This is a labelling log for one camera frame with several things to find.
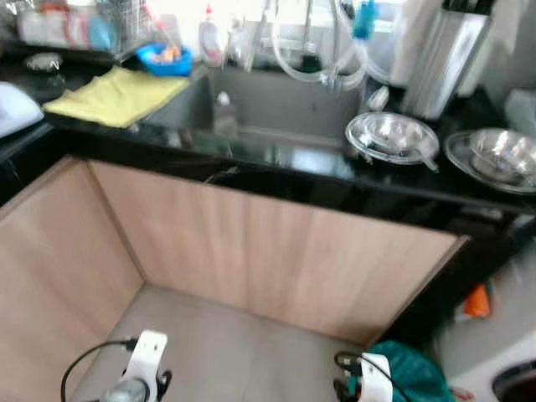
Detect steel bowl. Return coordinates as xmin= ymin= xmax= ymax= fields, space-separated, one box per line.
xmin=469 ymin=128 xmax=536 ymax=181
xmin=360 ymin=113 xmax=430 ymax=156

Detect teal bag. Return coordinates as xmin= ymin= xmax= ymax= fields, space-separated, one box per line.
xmin=360 ymin=339 xmax=457 ymax=402

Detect white appliance with round opening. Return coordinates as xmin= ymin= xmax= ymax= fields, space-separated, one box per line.
xmin=440 ymin=322 xmax=536 ymax=402

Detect light wood cabinet panel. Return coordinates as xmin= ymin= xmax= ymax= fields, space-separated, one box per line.
xmin=0 ymin=155 xmax=145 ymax=402
xmin=88 ymin=157 xmax=470 ymax=346

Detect orange plastic object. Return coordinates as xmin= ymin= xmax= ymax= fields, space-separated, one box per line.
xmin=463 ymin=283 xmax=492 ymax=319

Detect steel plate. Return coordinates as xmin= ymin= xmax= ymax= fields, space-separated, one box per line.
xmin=444 ymin=127 xmax=536 ymax=195
xmin=345 ymin=111 xmax=441 ymax=167

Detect clear bottle with white cap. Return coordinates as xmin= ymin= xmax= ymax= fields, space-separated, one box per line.
xmin=211 ymin=90 xmax=240 ymax=139

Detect yellow dish cloth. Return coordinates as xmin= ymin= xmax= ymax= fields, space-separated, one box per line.
xmin=42 ymin=65 xmax=192 ymax=129

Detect white plastic holder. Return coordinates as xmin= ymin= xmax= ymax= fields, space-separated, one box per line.
xmin=368 ymin=86 xmax=390 ymax=112

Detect stainless steel sink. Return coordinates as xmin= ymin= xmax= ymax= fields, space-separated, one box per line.
xmin=138 ymin=65 xmax=403 ymax=147

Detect white rounded appliance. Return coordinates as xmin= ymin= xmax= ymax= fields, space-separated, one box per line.
xmin=0 ymin=81 xmax=44 ymax=139

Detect blue plastic bowl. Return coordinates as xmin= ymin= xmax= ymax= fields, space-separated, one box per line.
xmin=137 ymin=42 xmax=193 ymax=78

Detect tan peel scraps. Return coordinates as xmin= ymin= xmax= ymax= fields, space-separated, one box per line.
xmin=155 ymin=44 xmax=183 ymax=64

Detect steel knife block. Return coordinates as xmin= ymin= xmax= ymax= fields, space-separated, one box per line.
xmin=400 ymin=0 xmax=495 ymax=120

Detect small steel lid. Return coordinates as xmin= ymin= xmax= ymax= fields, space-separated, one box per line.
xmin=23 ymin=52 xmax=64 ymax=73

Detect white red pump soap bottle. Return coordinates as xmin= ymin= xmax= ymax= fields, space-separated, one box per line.
xmin=198 ymin=4 xmax=225 ymax=68

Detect steel spring neck faucet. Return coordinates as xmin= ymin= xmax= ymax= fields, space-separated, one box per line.
xmin=239 ymin=0 xmax=319 ymax=72

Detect blue bottle brush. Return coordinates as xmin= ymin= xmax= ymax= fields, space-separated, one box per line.
xmin=352 ymin=0 xmax=379 ymax=41

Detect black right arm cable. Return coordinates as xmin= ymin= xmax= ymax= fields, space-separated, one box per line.
xmin=333 ymin=350 xmax=403 ymax=402

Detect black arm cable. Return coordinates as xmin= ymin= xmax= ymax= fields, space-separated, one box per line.
xmin=60 ymin=338 xmax=139 ymax=402
xmin=333 ymin=350 xmax=403 ymax=402

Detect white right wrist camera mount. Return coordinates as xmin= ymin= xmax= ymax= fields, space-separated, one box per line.
xmin=358 ymin=353 xmax=394 ymax=402

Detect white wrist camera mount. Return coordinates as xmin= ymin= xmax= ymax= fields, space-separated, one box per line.
xmin=358 ymin=353 xmax=394 ymax=402
xmin=124 ymin=330 xmax=170 ymax=394

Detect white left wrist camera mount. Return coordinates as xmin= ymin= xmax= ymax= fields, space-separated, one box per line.
xmin=124 ymin=330 xmax=170 ymax=394

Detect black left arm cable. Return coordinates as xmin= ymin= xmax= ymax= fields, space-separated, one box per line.
xmin=60 ymin=338 xmax=139 ymax=402

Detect white plastic hose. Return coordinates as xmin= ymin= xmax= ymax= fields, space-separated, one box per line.
xmin=270 ymin=0 xmax=369 ymax=91

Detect red handled utensil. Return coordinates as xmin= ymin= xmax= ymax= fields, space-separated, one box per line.
xmin=144 ymin=4 xmax=177 ymax=51

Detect wire dish rack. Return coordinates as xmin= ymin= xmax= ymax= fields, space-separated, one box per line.
xmin=17 ymin=0 xmax=147 ymax=53

